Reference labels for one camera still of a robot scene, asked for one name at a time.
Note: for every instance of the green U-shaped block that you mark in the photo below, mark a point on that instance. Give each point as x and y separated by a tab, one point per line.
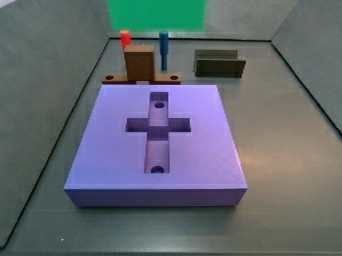
154	15

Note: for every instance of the purple board with cross slot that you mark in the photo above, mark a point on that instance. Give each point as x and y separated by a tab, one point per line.
157	149

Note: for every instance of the red peg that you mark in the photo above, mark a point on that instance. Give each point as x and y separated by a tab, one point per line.
125	38

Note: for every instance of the blue peg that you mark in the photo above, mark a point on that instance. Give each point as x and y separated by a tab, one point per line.
164	48

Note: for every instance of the brown T-shaped block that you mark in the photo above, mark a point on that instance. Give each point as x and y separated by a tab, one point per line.
140	58

